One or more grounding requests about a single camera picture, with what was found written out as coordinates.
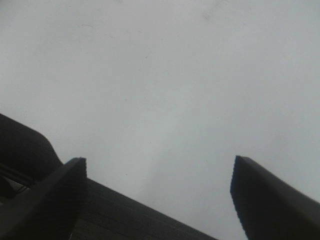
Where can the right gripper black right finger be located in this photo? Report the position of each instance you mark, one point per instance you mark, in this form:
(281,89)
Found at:
(270,209)

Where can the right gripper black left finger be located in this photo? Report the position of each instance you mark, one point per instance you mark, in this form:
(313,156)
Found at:
(49,210)

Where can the white microwave oven body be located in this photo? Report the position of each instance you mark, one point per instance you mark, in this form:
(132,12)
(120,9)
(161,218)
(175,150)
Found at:
(27,158)

